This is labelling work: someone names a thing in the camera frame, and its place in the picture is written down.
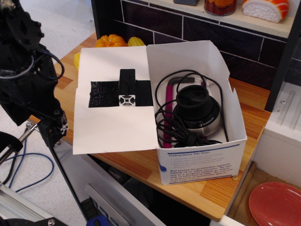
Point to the yellow toy fruit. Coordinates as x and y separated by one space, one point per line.
76 60

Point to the wooden shelf board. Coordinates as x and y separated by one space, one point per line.
281 29

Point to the blue black clamp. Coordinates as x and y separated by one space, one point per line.
92 214

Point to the white cardboard box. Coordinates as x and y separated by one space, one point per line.
133 128

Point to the black 3D mouse puck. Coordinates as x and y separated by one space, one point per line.
199 112

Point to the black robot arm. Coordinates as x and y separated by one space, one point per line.
27 74

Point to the dark grey object on shelf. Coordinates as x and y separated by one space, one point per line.
186 2

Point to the black aluminium extrusion block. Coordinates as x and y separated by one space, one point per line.
127 84

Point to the toy salmon sushi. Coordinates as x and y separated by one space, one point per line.
269 10

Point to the pink handled hex key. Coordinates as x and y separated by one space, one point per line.
169 106

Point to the dark red can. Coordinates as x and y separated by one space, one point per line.
220 7

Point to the yellow toy corn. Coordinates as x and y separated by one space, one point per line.
135 41

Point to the red plate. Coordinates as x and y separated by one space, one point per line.
276 204

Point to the orange toy pumpkin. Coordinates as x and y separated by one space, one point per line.
111 40

